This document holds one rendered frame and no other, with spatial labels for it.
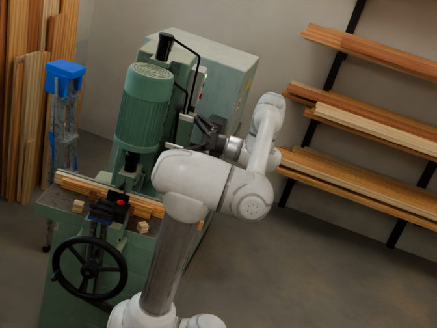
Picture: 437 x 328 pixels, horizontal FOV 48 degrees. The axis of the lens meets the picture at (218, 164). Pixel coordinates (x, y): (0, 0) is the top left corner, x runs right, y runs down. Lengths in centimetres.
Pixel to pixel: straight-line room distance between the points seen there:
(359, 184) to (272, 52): 125
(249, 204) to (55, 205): 105
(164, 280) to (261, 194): 42
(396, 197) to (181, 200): 283
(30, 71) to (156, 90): 159
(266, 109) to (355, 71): 238
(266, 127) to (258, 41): 249
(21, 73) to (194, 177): 220
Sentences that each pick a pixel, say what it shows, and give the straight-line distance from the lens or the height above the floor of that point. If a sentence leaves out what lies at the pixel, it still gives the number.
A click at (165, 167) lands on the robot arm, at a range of 125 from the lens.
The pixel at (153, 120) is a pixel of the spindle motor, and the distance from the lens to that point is 188.
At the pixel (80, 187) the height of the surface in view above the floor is 93.
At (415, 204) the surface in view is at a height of 62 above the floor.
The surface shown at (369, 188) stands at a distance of 389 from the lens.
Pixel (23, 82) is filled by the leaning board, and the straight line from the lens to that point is 332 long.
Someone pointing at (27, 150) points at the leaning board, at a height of 43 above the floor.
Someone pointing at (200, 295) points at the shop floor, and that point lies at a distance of 319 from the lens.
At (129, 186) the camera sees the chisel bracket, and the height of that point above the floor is 103.
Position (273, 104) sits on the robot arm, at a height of 155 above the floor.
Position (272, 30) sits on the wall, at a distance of 406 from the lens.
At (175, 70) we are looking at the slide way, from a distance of 204.
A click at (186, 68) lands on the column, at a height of 150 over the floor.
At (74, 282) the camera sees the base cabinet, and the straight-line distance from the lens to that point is 223.
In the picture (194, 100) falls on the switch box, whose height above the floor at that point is 135.
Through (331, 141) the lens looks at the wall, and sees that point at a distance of 423.
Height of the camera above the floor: 205
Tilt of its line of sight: 25 degrees down
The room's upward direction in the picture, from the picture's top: 17 degrees clockwise
